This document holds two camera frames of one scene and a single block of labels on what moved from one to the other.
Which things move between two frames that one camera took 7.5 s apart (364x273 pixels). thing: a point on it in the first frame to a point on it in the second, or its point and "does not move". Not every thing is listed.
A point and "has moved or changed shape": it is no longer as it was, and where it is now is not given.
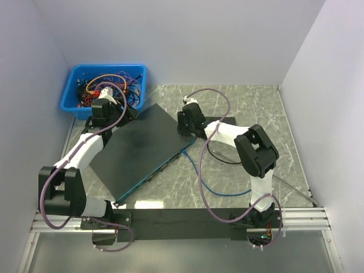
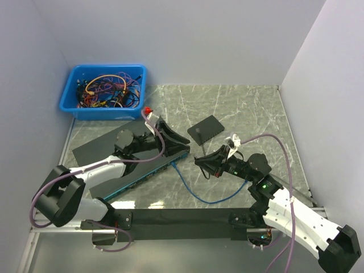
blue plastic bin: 69,103 does not move
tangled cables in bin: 125,90 does not move
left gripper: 131,113 to 172,148
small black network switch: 230,120 has moved or changed shape
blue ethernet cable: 185,152 to 207,202
